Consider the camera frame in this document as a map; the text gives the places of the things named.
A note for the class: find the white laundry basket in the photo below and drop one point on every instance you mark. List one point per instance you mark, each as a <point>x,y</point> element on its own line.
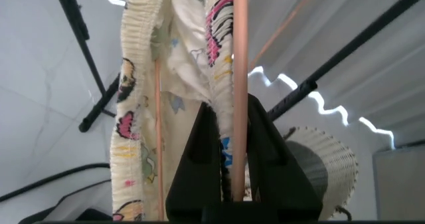
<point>338,164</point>

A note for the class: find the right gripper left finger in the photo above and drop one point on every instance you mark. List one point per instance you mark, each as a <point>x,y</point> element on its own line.
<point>199,177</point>

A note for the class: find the pink clothes hanger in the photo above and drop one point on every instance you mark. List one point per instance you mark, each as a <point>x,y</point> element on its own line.
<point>287,23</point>
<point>239,84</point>

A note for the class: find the cream printed garment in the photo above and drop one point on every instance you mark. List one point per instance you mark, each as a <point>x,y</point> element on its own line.
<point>186,51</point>

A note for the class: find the white curtain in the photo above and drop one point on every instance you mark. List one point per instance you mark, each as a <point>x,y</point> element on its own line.
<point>348,11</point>

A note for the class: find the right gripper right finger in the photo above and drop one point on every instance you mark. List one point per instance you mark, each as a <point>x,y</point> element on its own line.
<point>279,184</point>

